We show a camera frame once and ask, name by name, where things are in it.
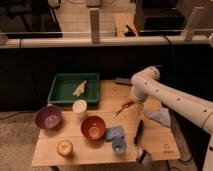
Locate small black metal object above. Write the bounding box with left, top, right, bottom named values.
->
left=136, top=147, right=150, bottom=163

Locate purple bowl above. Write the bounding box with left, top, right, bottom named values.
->
left=35, top=105, right=62, bottom=129

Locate black spatula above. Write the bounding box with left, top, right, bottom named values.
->
left=134, top=120, right=143, bottom=146

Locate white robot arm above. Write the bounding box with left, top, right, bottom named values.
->
left=131, top=66, right=213, bottom=171

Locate yellow apple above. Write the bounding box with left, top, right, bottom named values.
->
left=57, top=140, right=73, bottom=158

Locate yellow banana piece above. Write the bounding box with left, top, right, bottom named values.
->
left=73, top=80, right=87, bottom=97

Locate green plastic tray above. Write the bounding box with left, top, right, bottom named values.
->
left=47, top=73, right=100, bottom=106

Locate red bowl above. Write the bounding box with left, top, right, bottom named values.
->
left=81, top=116, right=106, bottom=140

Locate dark grey sponge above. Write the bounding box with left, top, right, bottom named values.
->
left=115, top=77, right=132, bottom=86

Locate left white post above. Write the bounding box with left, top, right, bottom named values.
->
left=89, top=8, right=100, bottom=43

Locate white paper cup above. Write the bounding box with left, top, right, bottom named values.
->
left=72, top=99, right=87, bottom=118

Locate black object on floor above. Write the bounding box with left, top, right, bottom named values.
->
left=124, top=25, right=136, bottom=37

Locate light blue cloth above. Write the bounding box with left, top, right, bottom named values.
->
left=144, top=107, right=171, bottom=128

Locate right white post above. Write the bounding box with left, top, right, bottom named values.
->
left=182, top=6, right=205, bottom=41

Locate blue plastic cup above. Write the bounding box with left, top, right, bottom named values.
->
left=112, top=138, right=127, bottom=155

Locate white railing bar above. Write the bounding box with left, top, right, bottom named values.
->
left=0, top=35, right=213, bottom=49

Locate white post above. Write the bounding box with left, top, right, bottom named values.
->
left=182, top=6, right=205, bottom=41
left=89, top=8, right=100, bottom=43

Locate red pepper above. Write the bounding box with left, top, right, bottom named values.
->
left=121, top=99, right=135, bottom=107

